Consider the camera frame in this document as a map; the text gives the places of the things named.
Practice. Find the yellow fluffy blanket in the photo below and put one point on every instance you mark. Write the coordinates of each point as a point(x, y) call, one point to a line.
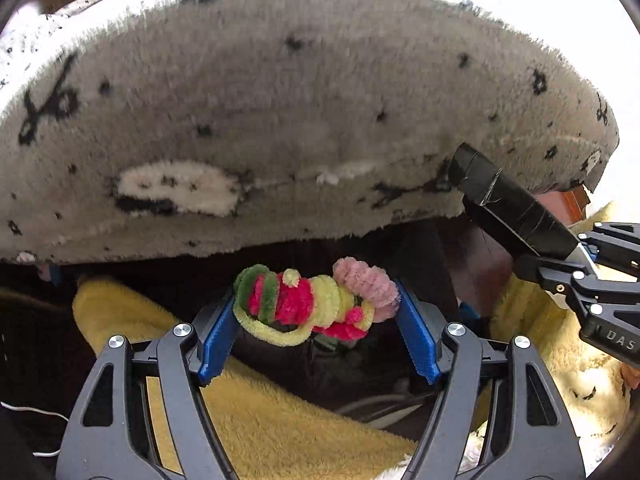
point(280, 430)

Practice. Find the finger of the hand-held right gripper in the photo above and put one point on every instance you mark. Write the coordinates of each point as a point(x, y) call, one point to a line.
point(617, 247)
point(585, 287)

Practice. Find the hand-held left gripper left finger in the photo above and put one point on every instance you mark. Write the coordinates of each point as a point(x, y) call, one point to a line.
point(215, 345)

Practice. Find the brown wooden furniture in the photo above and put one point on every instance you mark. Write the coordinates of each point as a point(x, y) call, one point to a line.
point(485, 255)

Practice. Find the black taped tube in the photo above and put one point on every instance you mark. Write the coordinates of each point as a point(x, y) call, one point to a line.
point(515, 205)

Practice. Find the grey printed fluffy blanket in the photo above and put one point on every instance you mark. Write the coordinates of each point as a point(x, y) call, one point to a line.
point(310, 110)

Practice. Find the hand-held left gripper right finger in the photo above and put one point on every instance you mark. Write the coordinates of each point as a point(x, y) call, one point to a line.
point(417, 335)

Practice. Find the colourful pipe cleaner craft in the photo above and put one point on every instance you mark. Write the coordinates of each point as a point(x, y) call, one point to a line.
point(295, 302)

